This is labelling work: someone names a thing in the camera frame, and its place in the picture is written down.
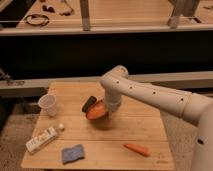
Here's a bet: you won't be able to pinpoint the metal frame post right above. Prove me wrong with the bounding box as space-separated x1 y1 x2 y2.
167 0 201 29

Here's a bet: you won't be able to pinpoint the orange carrot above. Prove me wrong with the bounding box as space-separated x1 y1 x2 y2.
124 143 151 157

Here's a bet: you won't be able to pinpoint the small white bottle cap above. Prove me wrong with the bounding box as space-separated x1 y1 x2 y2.
58 124 65 131

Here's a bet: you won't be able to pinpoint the black coiled cable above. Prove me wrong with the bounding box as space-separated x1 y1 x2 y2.
24 13 51 27

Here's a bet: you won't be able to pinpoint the dark objects on shelf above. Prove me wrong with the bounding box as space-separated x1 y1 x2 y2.
42 0 74 16

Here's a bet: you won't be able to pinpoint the wooden table board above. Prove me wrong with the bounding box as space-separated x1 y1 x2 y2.
22 82 175 171

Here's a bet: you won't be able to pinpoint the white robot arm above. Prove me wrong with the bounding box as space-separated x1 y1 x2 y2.
86 65 213 171

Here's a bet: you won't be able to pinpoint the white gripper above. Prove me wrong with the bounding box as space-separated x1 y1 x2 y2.
82 91 122 113

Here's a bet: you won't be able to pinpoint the metal frame post left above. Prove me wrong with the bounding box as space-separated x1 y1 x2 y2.
80 0 90 31

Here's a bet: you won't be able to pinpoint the metal frame post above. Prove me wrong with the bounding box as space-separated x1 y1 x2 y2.
167 0 201 29
80 0 90 31

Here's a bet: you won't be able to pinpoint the blue sponge cloth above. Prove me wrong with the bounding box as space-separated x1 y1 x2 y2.
62 144 85 164

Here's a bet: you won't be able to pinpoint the clear plastic cup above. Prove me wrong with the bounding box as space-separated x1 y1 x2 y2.
38 94 57 117

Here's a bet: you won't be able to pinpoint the orange ceramic bowl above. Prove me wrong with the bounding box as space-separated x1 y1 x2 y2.
86 100 108 120

